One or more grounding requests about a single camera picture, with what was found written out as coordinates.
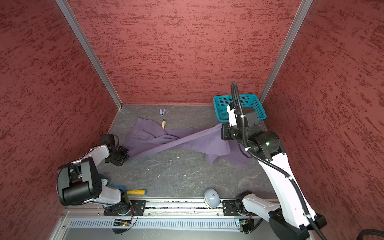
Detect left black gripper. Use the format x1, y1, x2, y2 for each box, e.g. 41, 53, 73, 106
106, 145, 129, 166

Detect teal plastic basket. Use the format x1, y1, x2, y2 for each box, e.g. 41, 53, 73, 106
212, 93, 268, 124

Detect purple trousers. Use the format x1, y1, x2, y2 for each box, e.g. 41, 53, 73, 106
123, 118, 251, 167

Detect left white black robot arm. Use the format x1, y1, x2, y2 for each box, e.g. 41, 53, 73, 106
56, 134, 134, 216

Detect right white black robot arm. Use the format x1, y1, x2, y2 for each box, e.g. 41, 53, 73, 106
221, 124, 327, 240

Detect teal white round object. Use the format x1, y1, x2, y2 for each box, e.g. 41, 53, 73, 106
101, 178, 126, 192

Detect white dome object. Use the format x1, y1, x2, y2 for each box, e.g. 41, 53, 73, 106
204, 188, 221, 209

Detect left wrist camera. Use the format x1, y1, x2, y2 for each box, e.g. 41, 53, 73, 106
100, 134, 120, 148

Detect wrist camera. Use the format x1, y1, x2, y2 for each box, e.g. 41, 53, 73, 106
100, 134, 120, 148
227, 103, 264, 137

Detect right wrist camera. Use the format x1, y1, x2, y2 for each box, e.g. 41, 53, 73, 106
227, 103, 264, 137

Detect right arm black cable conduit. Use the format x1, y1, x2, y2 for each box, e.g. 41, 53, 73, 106
230, 81, 329, 240

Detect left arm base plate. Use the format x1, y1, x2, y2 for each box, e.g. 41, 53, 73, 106
104, 200, 147, 217

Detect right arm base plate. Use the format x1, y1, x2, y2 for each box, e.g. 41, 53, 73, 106
222, 200, 239, 217

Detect perforated cable tray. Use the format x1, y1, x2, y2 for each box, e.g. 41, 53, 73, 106
68, 218, 240, 232

